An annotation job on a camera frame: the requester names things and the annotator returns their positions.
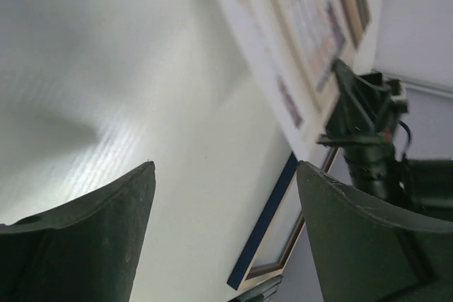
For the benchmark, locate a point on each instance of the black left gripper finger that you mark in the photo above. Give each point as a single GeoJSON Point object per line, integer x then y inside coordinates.
{"type": "Point", "coordinates": [85, 250]}

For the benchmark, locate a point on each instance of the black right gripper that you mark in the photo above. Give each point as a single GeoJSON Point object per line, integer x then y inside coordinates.
{"type": "Point", "coordinates": [391, 238]}

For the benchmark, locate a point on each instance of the blue wooden picture frame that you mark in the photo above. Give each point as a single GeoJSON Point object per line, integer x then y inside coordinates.
{"type": "Point", "coordinates": [274, 235]}

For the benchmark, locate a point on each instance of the printed interior photo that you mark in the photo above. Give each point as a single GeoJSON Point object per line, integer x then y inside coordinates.
{"type": "Point", "coordinates": [289, 46]}

